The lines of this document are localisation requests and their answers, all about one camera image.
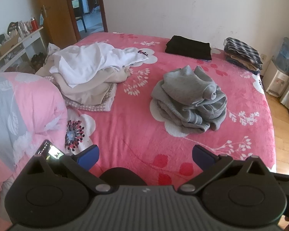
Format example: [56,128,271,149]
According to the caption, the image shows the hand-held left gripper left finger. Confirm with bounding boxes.
[20,145,113,194]

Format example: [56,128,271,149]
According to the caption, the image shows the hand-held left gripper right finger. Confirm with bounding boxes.
[178,145,271,194]

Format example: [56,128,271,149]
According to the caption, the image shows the black smartphone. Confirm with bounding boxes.
[35,140,65,160]

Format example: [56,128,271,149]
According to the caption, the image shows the pink floral blanket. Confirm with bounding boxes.
[63,31,277,188]

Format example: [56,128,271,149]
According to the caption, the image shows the checked white cloth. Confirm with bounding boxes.
[45,76,117,112]

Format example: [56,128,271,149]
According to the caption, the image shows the beige garment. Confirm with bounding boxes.
[35,66,133,105]

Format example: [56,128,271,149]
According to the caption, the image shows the pink grey quilt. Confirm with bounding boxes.
[0,72,68,231]

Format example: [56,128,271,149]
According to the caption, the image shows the white water dispenser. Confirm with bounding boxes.
[264,59,289,98]

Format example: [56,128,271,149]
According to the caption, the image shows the white garment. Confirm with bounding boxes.
[48,42,148,88]

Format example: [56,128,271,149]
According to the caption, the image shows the navy folded garment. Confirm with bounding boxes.
[225,56,260,75]

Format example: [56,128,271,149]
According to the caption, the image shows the tan folded garment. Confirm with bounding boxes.
[228,54,259,71]

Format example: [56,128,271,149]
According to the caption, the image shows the black folded garment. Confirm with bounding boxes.
[165,35,212,61]

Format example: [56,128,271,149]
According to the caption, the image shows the plaid folded shirt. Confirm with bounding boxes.
[223,37,263,65]

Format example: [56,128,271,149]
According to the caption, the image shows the white shelf unit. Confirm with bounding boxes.
[0,26,47,74]

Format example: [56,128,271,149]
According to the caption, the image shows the dark chair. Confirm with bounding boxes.
[75,16,87,33]

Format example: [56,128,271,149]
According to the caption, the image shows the cardboard box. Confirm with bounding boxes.
[0,32,21,57]

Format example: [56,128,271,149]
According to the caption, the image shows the clear glass jar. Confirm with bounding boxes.
[18,22,30,38]

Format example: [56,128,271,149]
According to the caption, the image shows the wooden door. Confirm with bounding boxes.
[34,0,77,51]

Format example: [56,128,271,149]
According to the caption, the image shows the dark wooden door frame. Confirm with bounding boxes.
[63,0,109,41]

